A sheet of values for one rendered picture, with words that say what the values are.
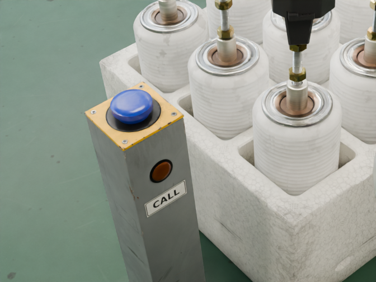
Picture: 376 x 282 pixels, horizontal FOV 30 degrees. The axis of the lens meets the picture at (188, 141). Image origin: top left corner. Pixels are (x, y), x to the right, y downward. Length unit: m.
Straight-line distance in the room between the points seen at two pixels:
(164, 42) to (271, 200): 0.25
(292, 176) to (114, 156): 0.21
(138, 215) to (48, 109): 0.53
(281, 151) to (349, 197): 0.10
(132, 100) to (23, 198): 0.44
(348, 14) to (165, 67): 0.25
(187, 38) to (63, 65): 0.46
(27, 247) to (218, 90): 0.37
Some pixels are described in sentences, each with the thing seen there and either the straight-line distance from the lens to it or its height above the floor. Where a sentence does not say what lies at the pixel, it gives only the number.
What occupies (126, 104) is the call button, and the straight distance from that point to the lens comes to 0.66.
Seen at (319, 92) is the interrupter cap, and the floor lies 0.25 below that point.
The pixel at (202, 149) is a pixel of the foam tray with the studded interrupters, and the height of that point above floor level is 0.18.
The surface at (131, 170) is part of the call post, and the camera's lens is 0.66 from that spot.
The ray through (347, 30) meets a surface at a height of 0.20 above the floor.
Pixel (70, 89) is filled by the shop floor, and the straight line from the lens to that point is 1.24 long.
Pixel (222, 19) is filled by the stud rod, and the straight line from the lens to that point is 0.80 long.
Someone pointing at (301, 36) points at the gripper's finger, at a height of 0.35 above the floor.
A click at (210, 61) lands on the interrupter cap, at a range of 0.82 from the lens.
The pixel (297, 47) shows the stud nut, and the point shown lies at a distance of 0.70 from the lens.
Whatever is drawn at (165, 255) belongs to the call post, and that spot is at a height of 0.14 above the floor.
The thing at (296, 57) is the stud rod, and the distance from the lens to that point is 0.72.
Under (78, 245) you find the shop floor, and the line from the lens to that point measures 0.99.
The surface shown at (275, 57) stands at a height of 0.21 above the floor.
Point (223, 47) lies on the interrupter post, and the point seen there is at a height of 0.27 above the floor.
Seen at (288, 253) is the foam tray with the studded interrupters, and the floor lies 0.13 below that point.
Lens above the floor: 0.75
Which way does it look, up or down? 43 degrees down
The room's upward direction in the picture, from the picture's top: 8 degrees counter-clockwise
